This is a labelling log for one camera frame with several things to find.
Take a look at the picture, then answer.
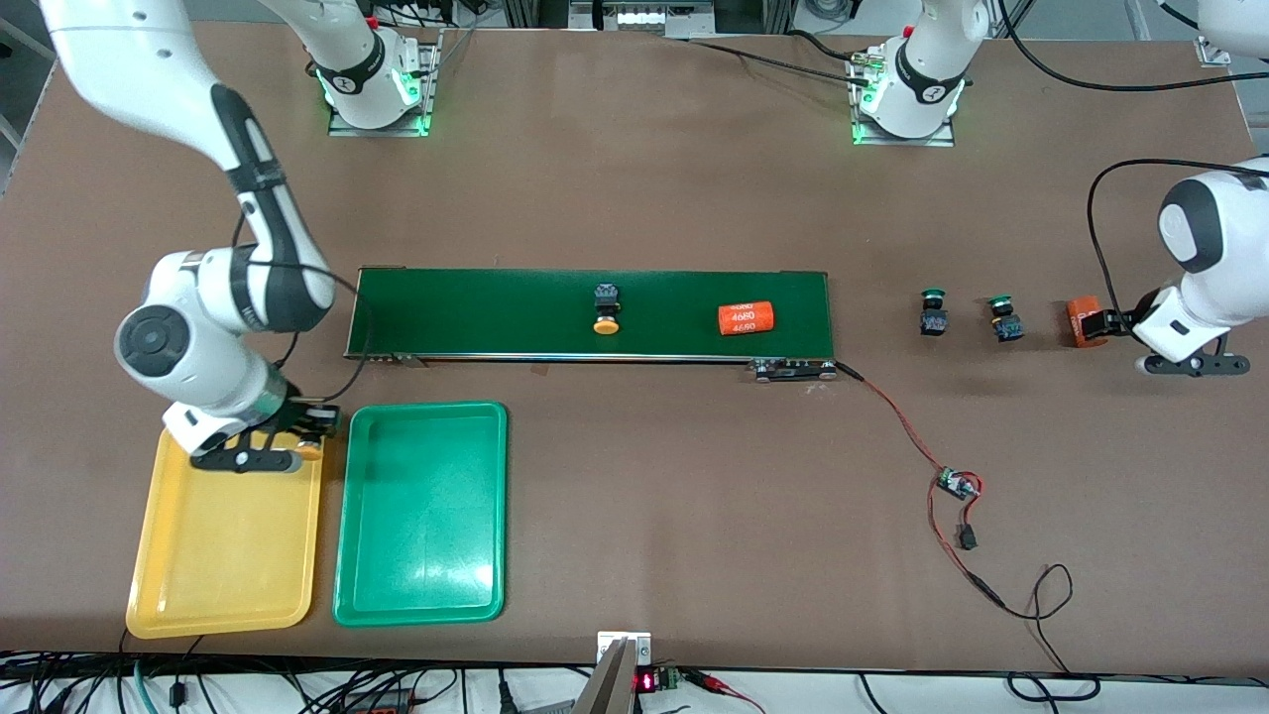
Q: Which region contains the grey metal bar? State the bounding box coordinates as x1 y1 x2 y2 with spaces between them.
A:
572 638 640 714

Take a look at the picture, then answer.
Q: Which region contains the thin black cable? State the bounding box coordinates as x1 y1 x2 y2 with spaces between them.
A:
999 563 1101 701

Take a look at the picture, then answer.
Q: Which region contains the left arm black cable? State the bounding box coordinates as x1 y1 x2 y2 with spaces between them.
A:
996 0 1269 328

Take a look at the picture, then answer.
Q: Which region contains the silver box with lights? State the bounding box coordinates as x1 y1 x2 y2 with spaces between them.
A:
568 0 717 41

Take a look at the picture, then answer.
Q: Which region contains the green plastic tray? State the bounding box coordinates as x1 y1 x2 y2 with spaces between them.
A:
333 401 509 628

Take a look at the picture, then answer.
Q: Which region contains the silver metal bracket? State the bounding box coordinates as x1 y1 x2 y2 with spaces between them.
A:
596 631 653 667

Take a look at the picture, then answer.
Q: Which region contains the yellow plastic tray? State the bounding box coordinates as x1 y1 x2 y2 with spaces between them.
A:
126 408 326 640

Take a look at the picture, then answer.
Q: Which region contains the green belt conveyor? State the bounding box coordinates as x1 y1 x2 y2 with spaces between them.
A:
344 266 839 383

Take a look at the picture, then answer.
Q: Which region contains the black table cable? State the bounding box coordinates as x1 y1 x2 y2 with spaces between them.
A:
684 38 873 85

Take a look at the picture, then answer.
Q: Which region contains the red clip lead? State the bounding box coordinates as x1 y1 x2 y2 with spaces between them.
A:
682 669 766 714

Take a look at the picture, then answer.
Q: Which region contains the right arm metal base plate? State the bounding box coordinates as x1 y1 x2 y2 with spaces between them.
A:
327 28 434 138

